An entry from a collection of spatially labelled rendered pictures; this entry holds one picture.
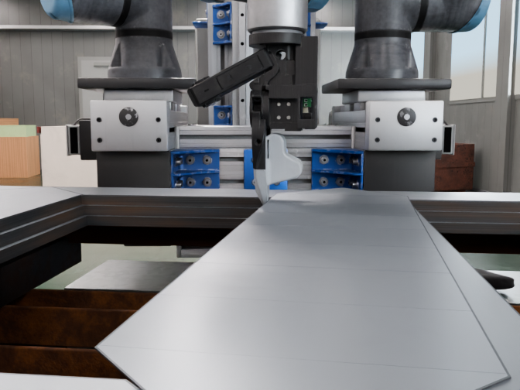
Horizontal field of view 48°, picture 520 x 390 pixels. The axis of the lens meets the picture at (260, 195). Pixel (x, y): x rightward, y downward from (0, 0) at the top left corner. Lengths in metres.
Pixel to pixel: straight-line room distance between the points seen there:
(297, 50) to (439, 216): 0.28
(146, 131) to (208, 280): 0.70
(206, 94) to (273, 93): 0.09
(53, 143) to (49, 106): 5.23
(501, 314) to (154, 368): 0.19
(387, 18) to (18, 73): 11.46
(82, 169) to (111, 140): 5.89
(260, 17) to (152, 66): 0.50
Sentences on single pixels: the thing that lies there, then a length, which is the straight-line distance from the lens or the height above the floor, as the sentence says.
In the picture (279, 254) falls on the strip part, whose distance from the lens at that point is 0.45.
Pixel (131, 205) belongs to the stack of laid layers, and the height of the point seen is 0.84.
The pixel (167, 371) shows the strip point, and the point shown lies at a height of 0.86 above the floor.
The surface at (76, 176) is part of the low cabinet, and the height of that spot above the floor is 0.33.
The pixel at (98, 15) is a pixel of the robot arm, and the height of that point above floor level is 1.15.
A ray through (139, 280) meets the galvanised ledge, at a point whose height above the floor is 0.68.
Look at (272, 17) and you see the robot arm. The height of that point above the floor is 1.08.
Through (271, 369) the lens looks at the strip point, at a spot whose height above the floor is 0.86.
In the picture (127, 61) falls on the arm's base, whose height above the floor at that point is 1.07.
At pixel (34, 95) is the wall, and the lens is 12.35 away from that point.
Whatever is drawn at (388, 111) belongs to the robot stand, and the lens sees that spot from 1.08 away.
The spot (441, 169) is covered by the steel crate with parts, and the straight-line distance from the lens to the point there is 7.25.
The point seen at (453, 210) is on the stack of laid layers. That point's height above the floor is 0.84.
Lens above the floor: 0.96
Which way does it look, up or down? 7 degrees down
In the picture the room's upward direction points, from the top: straight up
